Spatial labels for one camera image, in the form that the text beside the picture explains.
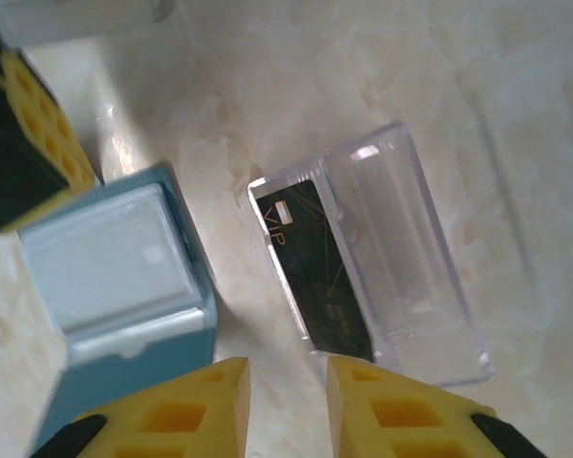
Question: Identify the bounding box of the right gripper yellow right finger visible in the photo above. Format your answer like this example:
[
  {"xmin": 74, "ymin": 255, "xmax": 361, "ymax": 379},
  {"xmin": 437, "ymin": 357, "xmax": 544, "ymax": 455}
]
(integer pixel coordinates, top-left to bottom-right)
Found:
[{"xmin": 326, "ymin": 355, "xmax": 551, "ymax": 458}]

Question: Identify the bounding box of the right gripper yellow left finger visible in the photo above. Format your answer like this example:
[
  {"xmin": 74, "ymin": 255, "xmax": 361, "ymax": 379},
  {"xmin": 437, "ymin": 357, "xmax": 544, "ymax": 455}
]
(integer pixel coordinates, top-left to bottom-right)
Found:
[{"xmin": 32, "ymin": 356, "xmax": 252, "ymax": 458}]

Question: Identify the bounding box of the teal leather card holder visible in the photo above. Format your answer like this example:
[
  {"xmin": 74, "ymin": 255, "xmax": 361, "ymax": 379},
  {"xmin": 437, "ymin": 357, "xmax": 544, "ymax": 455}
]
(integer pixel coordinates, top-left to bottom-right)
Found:
[{"xmin": 17, "ymin": 163, "xmax": 219, "ymax": 452}]

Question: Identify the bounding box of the black VIP card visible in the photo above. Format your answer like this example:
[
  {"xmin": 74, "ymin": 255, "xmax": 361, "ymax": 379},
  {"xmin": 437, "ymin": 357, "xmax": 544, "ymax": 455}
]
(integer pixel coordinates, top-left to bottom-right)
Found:
[{"xmin": 254, "ymin": 177, "xmax": 379, "ymax": 364}]

